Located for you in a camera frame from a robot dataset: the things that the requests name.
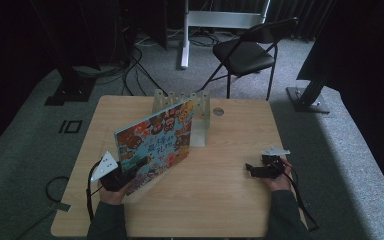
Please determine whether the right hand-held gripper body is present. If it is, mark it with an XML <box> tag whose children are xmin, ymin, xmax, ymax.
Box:
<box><xmin>259</xmin><ymin>146</ymin><xmax>291</xmax><ymax>179</ymax></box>

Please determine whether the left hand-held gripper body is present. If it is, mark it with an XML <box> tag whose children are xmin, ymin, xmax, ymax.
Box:
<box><xmin>89</xmin><ymin>150</ymin><xmax>132</xmax><ymax>193</ymax></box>

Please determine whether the colourful picture book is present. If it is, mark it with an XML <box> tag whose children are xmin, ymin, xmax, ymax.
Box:
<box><xmin>113</xmin><ymin>97</ymin><xmax>196</xmax><ymax>197</ymax></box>

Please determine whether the clear acrylic book rack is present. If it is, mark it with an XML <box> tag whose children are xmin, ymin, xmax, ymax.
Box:
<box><xmin>151</xmin><ymin>88</ymin><xmax>212</xmax><ymax>148</ymax></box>

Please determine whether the person's right hand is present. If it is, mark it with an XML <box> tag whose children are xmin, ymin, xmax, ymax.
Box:
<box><xmin>262</xmin><ymin>158</ymin><xmax>295</xmax><ymax>193</ymax></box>

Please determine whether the person's left hand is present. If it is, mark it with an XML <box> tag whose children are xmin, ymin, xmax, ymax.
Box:
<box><xmin>97</xmin><ymin>180</ymin><xmax>132</xmax><ymax>206</ymax></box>

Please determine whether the grey tape piece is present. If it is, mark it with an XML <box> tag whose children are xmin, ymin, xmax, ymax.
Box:
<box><xmin>48</xmin><ymin>201</ymin><xmax>72</xmax><ymax>213</ymax></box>

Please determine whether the black stand with bolted base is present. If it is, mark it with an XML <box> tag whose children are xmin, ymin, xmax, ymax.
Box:
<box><xmin>285</xmin><ymin>31</ymin><xmax>340</xmax><ymax>115</ymax></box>

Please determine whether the black stand with square base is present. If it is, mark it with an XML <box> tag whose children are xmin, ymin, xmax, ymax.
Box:
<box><xmin>29</xmin><ymin>0</ymin><xmax>98</xmax><ymax>107</ymax></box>

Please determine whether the black folding chair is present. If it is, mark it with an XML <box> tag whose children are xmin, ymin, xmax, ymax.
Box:
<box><xmin>197</xmin><ymin>17</ymin><xmax>300</xmax><ymax>101</ymax></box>

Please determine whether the white metal stand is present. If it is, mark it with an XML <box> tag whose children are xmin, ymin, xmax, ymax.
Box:
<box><xmin>179</xmin><ymin>0</ymin><xmax>272</xmax><ymax>70</ymax></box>

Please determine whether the left hand-held gripper cable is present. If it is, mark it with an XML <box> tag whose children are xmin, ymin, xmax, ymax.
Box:
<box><xmin>85</xmin><ymin>159</ymin><xmax>104</xmax><ymax>223</ymax></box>

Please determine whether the hand-held gripper cable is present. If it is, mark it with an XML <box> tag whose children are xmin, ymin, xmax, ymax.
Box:
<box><xmin>281</xmin><ymin>162</ymin><xmax>320</xmax><ymax>233</ymax></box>
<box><xmin>85</xmin><ymin>159</ymin><xmax>104</xmax><ymax>223</ymax></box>

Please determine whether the right hand-held gripper cable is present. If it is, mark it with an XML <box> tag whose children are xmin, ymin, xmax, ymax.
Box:
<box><xmin>281</xmin><ymin>162</ymin><xmax>320</xmax><ymax>233</ymax></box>

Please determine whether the looped black floor cable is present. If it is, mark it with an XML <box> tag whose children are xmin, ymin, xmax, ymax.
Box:
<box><xmin>14</xmin><ymin>175</ymin><xmax>70</xmax><ymax>240</ymax></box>

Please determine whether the bundle of black floor cables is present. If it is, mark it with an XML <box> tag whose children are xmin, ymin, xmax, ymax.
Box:
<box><xmin>73</xmin><ymin>29</ymin><xmax>163</xmax><ymax>98</ymax></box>

